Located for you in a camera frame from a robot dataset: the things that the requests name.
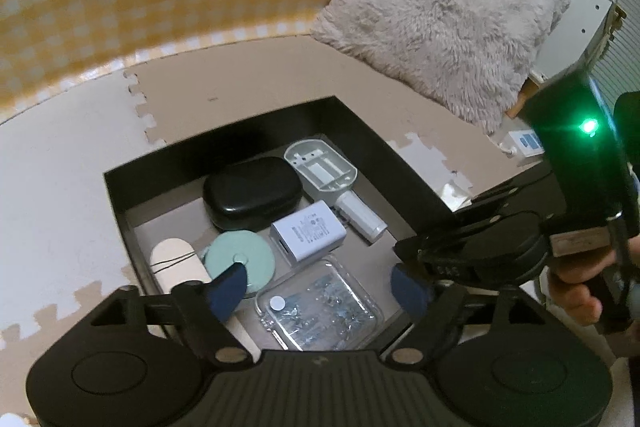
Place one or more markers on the black oval case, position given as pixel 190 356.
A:
pixel 252 194

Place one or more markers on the person's right hand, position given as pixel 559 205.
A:
pixel 567 280

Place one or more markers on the cream oval object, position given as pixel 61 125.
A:
pixel 175 261

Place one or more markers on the right fluffy white pillow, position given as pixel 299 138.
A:
pixel 471 56

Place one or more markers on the clear plastic screw box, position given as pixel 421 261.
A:
pixel 318 307

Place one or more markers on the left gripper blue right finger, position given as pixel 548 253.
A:
pixel 433 310

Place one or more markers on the white blue power strip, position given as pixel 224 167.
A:
pixel 521 144

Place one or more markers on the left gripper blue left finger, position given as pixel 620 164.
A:
pixel 205 308

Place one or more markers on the mint green round device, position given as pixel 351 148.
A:
pixel 247 248

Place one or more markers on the grey white power adapter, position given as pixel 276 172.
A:
pixel 310 232

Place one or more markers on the black rectangular storage box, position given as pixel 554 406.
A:
pixel 154 187

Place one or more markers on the grey white plastic housing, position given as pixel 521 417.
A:
pixel 329 176

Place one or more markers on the white side cabinet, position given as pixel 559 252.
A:
pixel 577 40

